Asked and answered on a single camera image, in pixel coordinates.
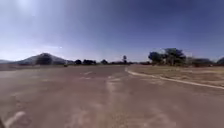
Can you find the tall thin tree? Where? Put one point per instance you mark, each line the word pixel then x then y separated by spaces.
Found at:
pixel 124 58

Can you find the row of distant trees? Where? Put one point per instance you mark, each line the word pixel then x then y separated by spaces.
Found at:
pixel 88 62

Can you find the reddish asphalt road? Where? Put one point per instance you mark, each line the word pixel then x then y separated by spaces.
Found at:
pixel 110 100

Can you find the group of large trees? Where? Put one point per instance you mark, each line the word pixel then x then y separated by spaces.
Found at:
pixel 171 56

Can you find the white road edge line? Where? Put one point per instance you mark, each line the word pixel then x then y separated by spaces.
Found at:
pixel 173 80

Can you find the round dark tree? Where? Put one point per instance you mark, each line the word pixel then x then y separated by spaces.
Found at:
pixel 44 59

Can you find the dry grass ground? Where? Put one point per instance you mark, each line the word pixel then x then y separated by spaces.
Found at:
pixel 186 72

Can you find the distant hill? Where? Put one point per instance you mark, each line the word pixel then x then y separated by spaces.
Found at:
pixel 28 60

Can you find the low dark bushes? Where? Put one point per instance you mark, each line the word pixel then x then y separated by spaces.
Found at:
pixel 201 62

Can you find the bare dirt roadside strip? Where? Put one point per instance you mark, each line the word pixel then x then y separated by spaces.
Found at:
pixel 20 66

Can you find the white dashed centre line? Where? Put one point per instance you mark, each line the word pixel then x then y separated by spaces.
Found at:
pixel 15 118

